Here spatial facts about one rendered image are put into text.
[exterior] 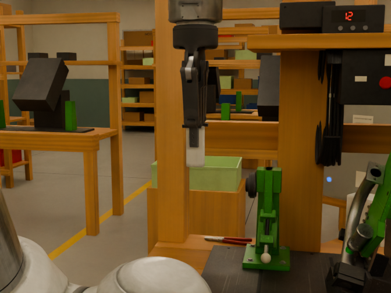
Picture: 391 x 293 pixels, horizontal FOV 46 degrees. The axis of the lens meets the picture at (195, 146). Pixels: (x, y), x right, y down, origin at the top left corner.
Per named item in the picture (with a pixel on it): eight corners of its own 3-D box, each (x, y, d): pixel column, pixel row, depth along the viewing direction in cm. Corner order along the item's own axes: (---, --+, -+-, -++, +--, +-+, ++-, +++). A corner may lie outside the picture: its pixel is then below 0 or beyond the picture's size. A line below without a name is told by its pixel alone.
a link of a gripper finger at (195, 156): (203, 126, 79) (203, 127, 78) (203, 166, 80) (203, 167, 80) (187, 125, 80) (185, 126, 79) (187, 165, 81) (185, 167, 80)
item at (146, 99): (240, 136, 1048) (242, 34, 1012) (114, 132, 1112) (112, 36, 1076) (243, 132, 1100) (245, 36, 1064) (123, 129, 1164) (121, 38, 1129)
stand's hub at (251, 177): (255, 201, 129) (255, 175, 128) (244, 200, 130) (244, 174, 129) (256, 194, 137) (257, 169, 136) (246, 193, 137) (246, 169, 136)
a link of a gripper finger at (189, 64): (201, 48, 76) (195, 45, 71) (201, 80, 77) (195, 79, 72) (187, 48, 77) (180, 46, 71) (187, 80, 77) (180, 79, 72)
